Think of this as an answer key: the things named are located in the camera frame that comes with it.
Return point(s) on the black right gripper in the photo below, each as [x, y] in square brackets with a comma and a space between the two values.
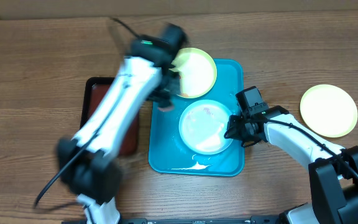
[235, 129]

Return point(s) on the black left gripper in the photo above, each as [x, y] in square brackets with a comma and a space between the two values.
[173, 89]

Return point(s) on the green and orange sponge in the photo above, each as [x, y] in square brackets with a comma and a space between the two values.
[166, 108]

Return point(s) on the yellow-green plate with red stain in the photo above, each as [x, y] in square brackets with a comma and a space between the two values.
[197, 71]

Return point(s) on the light blue plate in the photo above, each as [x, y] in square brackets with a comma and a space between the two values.
[202, 126]

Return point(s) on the yellow plate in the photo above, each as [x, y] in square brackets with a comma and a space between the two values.
[329, 110]

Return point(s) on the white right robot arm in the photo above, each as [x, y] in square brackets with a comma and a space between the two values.
[332, 169]

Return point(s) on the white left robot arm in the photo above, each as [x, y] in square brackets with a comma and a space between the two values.
[86, 161]

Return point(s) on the blue plastic tray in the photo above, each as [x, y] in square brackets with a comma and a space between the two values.
[167, 151]

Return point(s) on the black tray with red water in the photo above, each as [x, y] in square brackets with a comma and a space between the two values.
[95, 90]

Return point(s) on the cardboard backdrop panel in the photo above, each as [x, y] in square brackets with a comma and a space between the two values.
[39, 9]

